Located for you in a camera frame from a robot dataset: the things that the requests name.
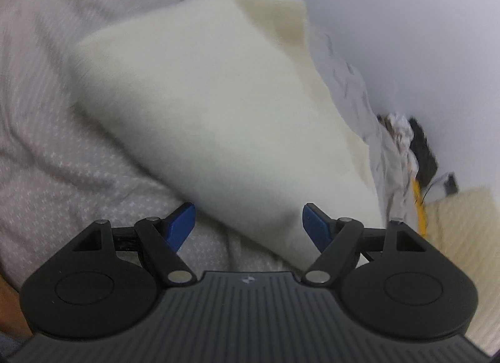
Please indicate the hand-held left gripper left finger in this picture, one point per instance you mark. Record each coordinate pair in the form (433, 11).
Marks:
(181, 226)

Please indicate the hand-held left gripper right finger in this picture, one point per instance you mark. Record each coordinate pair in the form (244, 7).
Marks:
(316, 226)

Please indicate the yellow cloth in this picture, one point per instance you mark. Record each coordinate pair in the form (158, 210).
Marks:
(420, 206)

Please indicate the white crumpled cloth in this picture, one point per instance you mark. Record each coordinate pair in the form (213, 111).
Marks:
(400, 132)

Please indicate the black bag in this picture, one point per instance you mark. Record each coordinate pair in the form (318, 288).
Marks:
(424, 152)

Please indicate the grey dotted duvet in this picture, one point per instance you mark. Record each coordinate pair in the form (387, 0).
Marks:
(58, 175)

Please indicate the cream textured fabric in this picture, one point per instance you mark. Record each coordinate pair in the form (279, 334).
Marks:
(468, 249)

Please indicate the black wall socket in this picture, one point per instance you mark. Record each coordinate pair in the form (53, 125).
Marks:
(451, 184)

